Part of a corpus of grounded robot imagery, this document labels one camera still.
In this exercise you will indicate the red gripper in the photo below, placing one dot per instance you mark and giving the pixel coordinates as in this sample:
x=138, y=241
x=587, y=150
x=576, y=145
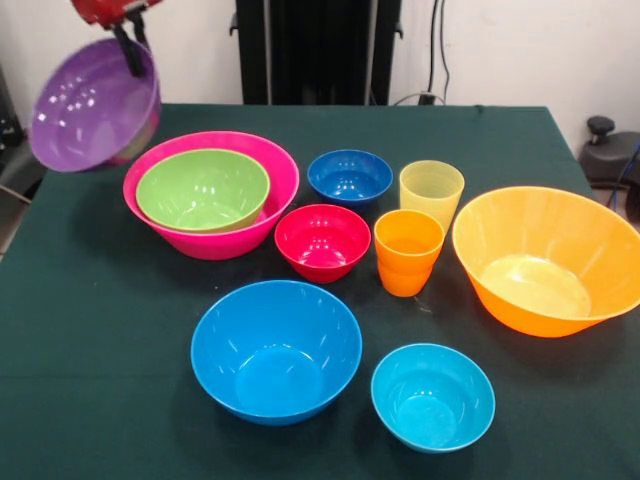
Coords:
x=110, y=10

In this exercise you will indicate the purple plastic bowl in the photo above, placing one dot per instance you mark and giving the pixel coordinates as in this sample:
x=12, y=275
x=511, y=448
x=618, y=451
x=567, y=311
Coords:
x=85, y=115

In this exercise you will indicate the green plastic bowl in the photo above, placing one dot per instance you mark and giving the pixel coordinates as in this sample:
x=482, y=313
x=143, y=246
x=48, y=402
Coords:
x=200, y=185

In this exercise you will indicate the large pink plastic bowl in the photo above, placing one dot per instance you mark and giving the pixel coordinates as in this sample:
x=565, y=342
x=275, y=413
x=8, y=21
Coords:
x=281, y=172

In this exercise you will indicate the small red plastic bowl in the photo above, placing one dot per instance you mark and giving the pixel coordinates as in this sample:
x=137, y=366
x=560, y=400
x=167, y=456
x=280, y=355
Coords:
x=322, y=245

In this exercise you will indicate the black equipment box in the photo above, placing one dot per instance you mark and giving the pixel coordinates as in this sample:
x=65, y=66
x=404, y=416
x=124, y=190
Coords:
x=7, y=110

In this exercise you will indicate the small dark blue bowl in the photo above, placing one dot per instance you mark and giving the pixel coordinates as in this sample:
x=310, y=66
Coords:
x=350, y=180

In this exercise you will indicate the yellow plastic cup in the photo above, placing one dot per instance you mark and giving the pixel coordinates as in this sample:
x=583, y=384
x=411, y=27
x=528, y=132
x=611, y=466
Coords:
x=432, y=192

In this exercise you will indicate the medium blue plastic bowl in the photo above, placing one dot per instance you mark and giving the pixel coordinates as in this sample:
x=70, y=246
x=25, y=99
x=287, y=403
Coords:
x=275, y=350

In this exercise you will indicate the orange plastic cup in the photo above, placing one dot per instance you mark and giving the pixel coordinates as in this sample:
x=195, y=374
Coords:
x=405, y=285
x=407, y=245

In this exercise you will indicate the dark green tablecloth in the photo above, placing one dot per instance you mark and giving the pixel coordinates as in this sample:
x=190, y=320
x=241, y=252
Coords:
x=525, y=150

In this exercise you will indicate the large orange plastic bowl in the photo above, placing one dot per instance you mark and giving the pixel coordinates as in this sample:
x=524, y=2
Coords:
x=540, y=240

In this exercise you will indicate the small light blue bowl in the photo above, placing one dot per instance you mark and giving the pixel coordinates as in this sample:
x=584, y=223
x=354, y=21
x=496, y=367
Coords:
x=432, y=400

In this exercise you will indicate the black pedestal leg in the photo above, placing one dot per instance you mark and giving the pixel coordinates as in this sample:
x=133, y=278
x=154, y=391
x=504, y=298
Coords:
x=607, y=155
x=17, y=170

